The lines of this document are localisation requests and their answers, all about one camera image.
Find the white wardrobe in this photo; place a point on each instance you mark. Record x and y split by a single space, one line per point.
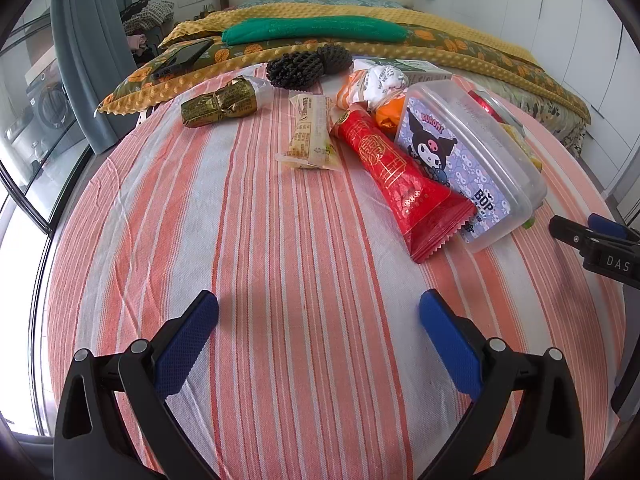
575 35

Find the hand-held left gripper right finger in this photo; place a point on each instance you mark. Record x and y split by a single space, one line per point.
450 342

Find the beige snack wrapper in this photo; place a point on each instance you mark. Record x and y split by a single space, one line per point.
307 132

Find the black phone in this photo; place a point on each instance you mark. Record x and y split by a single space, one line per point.
185 57

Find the black glass door frame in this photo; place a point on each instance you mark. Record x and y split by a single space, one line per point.
20 180

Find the red snack packet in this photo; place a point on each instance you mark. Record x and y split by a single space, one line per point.
400 180

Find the clear plastic container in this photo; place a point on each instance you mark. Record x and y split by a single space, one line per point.
465 150

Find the white crumpled packet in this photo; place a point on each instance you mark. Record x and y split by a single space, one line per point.
385 82

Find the gold green snack packet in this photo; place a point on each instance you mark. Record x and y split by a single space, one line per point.
220 105

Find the orange white wrapper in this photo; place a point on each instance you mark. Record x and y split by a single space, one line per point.
352 91

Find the yellow green wrapper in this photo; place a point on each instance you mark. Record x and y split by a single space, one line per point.
525 147

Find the pile of clothes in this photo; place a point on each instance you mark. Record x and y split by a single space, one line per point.
150 17

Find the blue grey curtain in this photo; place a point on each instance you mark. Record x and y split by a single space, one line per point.
85 50

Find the floral bed sheet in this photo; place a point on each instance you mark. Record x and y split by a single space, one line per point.
555 115

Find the teal patterned pillow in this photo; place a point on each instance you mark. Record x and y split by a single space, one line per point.
350 2

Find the yellow floral blanket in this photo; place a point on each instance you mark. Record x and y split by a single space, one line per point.
450 30

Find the orange white striped tablecloth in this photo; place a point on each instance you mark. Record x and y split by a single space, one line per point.
280 260

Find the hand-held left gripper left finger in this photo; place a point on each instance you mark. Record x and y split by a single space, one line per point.
187 342

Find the green cushion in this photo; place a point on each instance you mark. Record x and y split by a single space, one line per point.
310 30

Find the orange crumpled wrapper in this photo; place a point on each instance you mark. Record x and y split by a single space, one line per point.
390 115

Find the grey washing machine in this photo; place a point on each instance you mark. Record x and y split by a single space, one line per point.
50 110

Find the red can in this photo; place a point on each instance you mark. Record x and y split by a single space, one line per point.
487 104

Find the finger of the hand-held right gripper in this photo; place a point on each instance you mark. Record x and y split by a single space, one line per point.
570 234
606 225

